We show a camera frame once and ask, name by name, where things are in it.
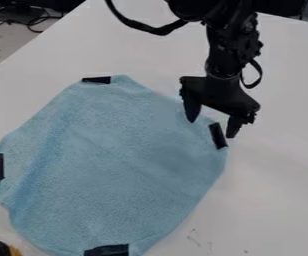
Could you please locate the light blue cloth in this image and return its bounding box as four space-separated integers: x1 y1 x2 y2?
0 74 231 256

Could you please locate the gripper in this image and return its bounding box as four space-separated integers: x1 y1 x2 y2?
178 73 263 139

